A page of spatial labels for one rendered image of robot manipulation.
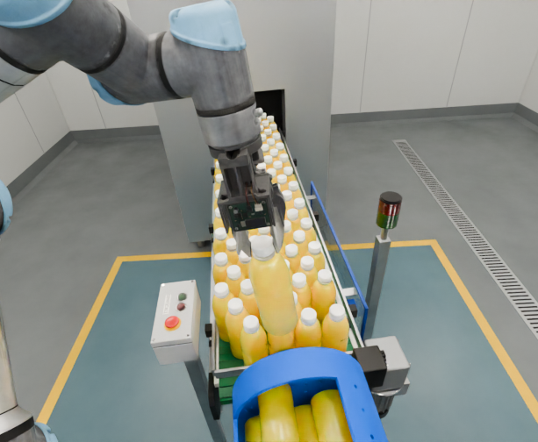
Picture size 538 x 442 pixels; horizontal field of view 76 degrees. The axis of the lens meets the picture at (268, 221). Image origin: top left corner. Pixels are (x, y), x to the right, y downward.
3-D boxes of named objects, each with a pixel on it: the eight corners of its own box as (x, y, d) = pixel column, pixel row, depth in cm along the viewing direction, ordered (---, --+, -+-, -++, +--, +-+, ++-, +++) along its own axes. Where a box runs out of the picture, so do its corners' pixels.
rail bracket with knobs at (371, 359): (350, 394, 92) (354, 374, 86) (342, 368, 98) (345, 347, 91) (386, 388, 92) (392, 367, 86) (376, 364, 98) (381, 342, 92)
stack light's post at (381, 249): (350, 407, 175) (379, 242, 109) (347, 399, 178) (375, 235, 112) (358, 406, 175) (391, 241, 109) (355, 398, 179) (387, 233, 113)
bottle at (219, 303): (240, 320, 112) (233, 281, 101) (242, 338, 106) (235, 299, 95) (218, 324, 111) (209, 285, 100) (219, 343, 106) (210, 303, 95)
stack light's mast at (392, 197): (377, 245, 108) (384, 203, 99) (370, 233, 113) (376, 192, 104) (397, 243, 109) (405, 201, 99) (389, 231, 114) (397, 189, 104)
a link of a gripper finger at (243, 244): (231, 275, 55) (226, 228, 50) (233, 251, 60) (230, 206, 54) (250, 274, 55) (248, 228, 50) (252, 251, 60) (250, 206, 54)
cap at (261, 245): (261, 263, 57) (259, 255, 56) (248, 252, 60) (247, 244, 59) (279, 252, 59) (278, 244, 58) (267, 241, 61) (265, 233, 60)
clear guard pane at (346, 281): (352, 387, 137) (365, 308, 108) (310, 255, 200) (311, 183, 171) (353, 387, 138) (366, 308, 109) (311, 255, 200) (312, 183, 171)
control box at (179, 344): (160, 365, 91) (149, 342, 84) (168, 305, 107) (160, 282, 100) (197, 360, 91) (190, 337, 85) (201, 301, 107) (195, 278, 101)
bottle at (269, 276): (276, 341, 66) (258, 272, 55) (256, 319, 71) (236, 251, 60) (304, 321, 69) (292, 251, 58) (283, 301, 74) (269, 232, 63)
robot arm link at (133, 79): (57, 11, 38) (141, -9, 35) (127, 61, 49) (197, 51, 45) (53, 81, 37) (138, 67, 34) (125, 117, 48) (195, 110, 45)
